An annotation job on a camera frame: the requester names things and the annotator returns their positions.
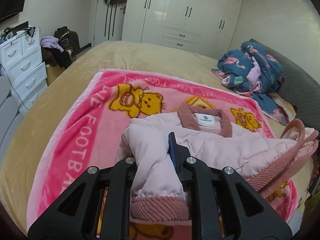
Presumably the pink quilted jacket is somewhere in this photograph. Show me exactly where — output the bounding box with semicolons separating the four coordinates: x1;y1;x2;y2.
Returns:
117;103;318;222

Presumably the dark clothes pile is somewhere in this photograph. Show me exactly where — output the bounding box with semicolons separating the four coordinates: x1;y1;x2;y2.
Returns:
40;26;81;69

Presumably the pink cartoon bear blanket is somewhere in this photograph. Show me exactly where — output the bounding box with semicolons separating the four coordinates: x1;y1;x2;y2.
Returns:
26;68;301;240

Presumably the grey desk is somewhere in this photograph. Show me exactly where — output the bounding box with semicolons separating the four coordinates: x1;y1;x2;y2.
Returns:
0;76;24;163

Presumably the beige bed cover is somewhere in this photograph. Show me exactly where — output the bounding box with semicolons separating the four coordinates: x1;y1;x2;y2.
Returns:
1;42;311;237

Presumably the blue flamingo print quilt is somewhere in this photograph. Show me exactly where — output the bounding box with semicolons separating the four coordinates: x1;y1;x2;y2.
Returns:
212;41;296;125

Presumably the grey quilted headboard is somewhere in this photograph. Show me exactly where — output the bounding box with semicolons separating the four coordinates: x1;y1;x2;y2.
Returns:
250;39;320;130

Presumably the white drawer cabinet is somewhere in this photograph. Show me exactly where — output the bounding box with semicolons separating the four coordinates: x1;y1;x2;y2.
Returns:
1;27;48;115

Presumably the white wardrobe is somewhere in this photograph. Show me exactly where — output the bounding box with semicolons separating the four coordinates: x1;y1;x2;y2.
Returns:
122;0;243;59

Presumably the white door with bags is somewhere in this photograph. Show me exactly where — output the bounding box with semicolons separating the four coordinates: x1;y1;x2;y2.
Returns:
91;0;126;46

